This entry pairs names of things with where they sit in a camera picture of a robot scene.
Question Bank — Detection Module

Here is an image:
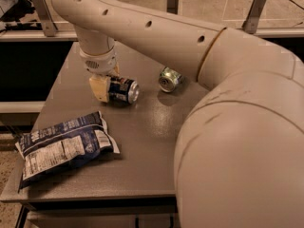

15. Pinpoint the blue chip bag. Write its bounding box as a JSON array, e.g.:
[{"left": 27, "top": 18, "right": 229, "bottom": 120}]
[{"left": 16, "top": 111, "right": 120, "bottom": 189}]

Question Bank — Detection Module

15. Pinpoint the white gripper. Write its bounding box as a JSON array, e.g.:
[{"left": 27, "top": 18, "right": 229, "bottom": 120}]
[{"left": 80, "top": 47, "right": 120, "bottom": 103}]

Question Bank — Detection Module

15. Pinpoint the metal rail bracket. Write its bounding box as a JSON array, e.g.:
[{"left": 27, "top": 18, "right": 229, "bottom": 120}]
[
  {"left": 242, "top": 0, "right": 267, "bottom": 34},
  {"left": 31, "top": 0, "right": 57, "bottom": 37},
  {"left": 166, "top": 0, "right": 179, "bottom": 14}
]

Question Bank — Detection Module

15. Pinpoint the dark equipment top left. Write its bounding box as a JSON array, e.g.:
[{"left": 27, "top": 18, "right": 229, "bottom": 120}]
[{"left": 0, "top": 0, "right": 42, "bottom": 32}]

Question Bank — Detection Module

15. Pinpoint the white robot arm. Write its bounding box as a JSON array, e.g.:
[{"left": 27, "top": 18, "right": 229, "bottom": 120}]
[{"left": 50, "top": 0, "right": 304, "bottom": 228}]

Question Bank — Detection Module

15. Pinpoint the right metal rail bracket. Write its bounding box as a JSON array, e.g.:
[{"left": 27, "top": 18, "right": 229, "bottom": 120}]
[{"left": 242, "top": 0, "right": 267, "bottom": 34}]

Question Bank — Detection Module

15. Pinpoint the green soda can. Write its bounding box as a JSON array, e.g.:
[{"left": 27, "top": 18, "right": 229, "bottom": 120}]
[{"left": 159, "top": 67, "right": 183, "bottom": 93}]

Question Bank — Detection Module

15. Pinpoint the blue pepsi can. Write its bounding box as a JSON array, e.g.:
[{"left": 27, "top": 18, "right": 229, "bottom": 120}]
[{"left": 108, "top": 77, "right": 140, "bottom": 105}]

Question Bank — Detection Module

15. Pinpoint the middle metal rail bracket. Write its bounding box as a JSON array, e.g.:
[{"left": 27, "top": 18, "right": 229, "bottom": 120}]
[{"left": 166, "top": 0, "right": 179, "bottom": 14}]

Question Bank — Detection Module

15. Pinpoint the left metal rail bracket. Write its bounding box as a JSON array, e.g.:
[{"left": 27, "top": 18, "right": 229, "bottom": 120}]
[{"left": 31, "top": 0, "right": 57, "bottom": 37}]

